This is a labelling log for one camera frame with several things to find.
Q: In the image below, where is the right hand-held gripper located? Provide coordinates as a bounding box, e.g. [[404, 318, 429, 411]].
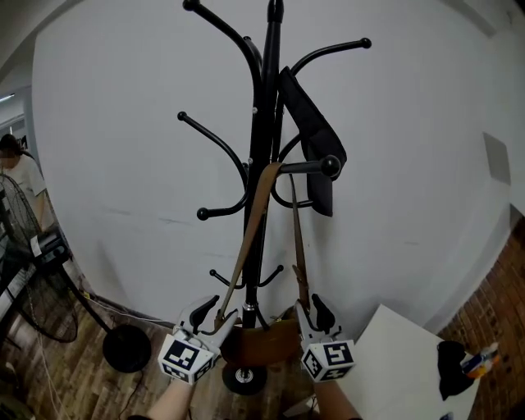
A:
[[293, 293, 357, 384]]

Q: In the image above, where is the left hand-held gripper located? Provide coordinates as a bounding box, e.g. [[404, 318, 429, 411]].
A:
[[157, 294, 240, 385]]

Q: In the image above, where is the brown leather bag with strap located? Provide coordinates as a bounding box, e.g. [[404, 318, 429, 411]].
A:
[[212, 161, 313, 368]]

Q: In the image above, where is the black metal coat rack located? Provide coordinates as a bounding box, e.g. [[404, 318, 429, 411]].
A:
[[176, 0, 372, 397]]

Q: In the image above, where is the person's left forearm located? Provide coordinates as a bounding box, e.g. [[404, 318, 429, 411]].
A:
[[145, 379, 199, 420]]

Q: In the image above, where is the person's right forearm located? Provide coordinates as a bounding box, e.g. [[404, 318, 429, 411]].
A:
[[313, 379, 363, 420]]

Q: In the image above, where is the white table leg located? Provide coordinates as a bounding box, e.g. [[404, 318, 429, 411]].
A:
[[282, 396, 317, 417]]

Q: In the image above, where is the black standing fan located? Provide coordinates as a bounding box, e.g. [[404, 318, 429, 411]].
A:
[[0, 171, 153, 374]]

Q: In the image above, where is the black crumpled cloth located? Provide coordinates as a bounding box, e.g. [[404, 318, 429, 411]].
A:
[[436, 340, 477, 402]]

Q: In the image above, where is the orange bottle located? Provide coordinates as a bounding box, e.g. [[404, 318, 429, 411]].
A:
[[460, 342, 501, 379]]

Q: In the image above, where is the black flat cap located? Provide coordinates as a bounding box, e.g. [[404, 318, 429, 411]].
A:
[[277, 65, 348, 217]]

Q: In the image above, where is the thin white fan cord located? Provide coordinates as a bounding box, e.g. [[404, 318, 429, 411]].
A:
[[83, 292, 174, 326]]

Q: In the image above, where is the white cable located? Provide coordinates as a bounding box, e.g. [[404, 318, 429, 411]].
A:
[[38, 327, 67, 420]]

